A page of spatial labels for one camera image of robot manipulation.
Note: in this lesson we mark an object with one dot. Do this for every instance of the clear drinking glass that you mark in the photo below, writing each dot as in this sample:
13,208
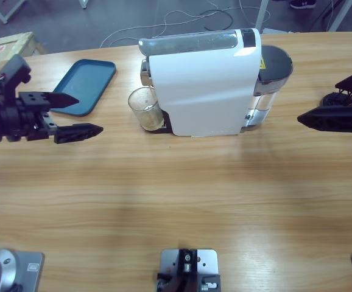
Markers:
148,118

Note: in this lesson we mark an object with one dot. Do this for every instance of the black disc capsule holder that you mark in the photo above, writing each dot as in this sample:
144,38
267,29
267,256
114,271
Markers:
331,100

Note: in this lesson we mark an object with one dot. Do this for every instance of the wooden crate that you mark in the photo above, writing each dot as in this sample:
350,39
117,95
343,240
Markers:
8,45

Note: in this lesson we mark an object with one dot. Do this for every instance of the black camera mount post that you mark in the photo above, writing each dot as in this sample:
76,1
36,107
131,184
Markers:
188,264

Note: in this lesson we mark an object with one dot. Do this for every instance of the white table leg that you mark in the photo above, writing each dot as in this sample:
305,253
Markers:
342,15
262,15

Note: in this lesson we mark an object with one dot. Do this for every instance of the black shoe white sole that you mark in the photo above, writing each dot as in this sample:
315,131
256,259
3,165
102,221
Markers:
302,3

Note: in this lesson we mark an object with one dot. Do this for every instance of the grey camera mount plate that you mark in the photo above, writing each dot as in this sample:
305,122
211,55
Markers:
209,261

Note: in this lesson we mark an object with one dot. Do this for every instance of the blue plastic tray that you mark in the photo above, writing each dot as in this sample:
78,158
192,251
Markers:
84,82

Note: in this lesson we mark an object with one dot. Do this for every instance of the white capsule coffee machine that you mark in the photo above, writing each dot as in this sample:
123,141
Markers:
200,91

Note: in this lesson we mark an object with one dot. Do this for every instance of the white metal frame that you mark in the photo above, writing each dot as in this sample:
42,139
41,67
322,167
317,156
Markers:
8,9

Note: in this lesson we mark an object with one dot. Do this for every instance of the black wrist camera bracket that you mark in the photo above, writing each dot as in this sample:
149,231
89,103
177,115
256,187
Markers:
11,73

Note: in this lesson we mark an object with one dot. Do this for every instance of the clear water tank black lid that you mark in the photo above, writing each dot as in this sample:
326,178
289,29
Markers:
270,73

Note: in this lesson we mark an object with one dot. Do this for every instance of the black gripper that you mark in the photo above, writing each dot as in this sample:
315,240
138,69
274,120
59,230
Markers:
14,121

